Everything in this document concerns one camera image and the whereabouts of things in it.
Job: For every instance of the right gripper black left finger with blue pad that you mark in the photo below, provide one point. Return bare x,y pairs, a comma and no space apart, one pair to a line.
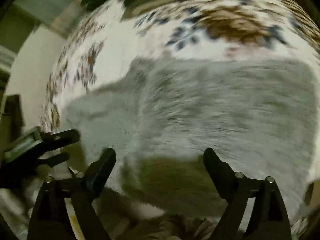
49,218

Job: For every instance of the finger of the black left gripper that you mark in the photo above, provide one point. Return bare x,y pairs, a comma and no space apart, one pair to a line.
64,138
54,160

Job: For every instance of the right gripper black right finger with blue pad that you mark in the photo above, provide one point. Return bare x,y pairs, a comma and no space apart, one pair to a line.
268,220

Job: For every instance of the grey fluffy fleece pants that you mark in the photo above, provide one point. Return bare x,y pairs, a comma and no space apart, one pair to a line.
261,117

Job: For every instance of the person's beige trouser legs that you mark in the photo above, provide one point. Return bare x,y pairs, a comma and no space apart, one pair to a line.
171,227

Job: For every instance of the grey green curtain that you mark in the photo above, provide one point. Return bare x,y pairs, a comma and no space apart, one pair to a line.
59,15

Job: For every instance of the floral white bed quilt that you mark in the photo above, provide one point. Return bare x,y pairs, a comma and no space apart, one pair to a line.
107,40

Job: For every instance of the brown checkered blanket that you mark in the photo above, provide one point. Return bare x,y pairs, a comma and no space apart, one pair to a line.
303,24

